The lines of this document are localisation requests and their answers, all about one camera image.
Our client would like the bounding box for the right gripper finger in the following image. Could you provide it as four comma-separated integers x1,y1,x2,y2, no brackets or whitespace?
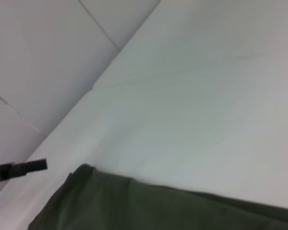
0,158,48,185

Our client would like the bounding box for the dark green printed t-shirt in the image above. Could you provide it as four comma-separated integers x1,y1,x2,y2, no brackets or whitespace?
27,163,288,230

